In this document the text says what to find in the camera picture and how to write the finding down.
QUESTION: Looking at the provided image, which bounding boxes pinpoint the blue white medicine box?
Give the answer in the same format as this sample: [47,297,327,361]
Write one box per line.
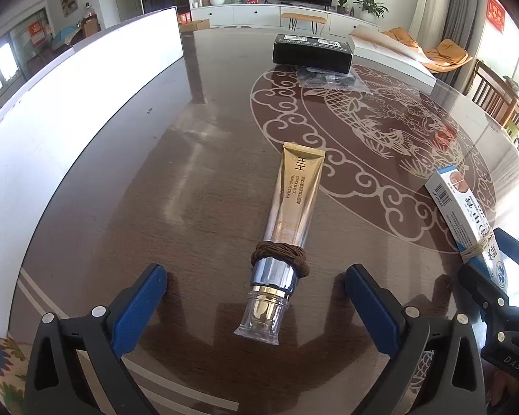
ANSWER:
[425,166,508,292]

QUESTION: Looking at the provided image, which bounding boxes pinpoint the gold cosmetic tube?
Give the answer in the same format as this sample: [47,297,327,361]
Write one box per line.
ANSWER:
[234,142,325,346]

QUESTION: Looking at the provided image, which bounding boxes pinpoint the floral cushion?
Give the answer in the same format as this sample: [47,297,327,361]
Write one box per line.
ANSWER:
[0,336,29,415]

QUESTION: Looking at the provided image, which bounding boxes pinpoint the wooden dining chair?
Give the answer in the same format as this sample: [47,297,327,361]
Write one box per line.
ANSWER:
[464,59,519,130]

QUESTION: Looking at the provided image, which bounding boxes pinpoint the orange lounge chair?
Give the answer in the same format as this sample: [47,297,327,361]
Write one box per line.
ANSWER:
[382,27,473,73]

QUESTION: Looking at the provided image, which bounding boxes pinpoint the large white open box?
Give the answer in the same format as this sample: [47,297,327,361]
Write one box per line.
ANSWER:
[0,8,183,337]

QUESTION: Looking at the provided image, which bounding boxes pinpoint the red paper window decoration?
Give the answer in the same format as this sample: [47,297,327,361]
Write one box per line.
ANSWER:
[486,0,506,33]

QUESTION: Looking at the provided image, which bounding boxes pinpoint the flat white box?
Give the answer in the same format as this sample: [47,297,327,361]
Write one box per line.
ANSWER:
[349,25,436,95]

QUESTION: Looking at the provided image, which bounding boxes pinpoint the white standing air conditioner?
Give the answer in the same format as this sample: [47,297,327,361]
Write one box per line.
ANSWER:
[409,0,450,49]

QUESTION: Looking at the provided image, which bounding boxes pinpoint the grey curtain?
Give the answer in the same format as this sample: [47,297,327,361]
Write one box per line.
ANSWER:
[443,0,486,54]

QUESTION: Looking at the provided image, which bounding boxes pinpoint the clear plastic bag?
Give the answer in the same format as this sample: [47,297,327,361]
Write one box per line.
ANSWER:
[296,66,370,93]

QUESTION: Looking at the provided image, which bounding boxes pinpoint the black rectangular box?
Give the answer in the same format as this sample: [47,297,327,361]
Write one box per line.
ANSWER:
[273,34,353,74]

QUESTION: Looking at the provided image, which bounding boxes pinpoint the green potted plant right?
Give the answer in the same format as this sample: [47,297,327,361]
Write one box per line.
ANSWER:
[354,0,389,19]

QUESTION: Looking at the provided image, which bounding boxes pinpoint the small potted plant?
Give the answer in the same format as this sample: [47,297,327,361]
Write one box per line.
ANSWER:
[336,0,349,14]

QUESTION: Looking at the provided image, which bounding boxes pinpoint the wooden bench hairpin legs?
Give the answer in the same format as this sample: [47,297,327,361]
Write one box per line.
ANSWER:
[281,12,327,36]

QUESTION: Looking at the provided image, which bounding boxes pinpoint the far dining table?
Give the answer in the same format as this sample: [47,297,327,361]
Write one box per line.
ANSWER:
[51,25,84,50]

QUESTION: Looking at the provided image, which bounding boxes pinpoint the white tv cabinet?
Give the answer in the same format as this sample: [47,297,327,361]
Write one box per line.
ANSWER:
[191,4,380,38]

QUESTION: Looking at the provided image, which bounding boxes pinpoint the cardboard box on floor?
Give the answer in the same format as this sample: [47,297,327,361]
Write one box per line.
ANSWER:
[179,19,210,33]

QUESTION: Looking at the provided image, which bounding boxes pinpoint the brown braided hair tie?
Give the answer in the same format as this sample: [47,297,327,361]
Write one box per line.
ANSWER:
[250,241,310,278]

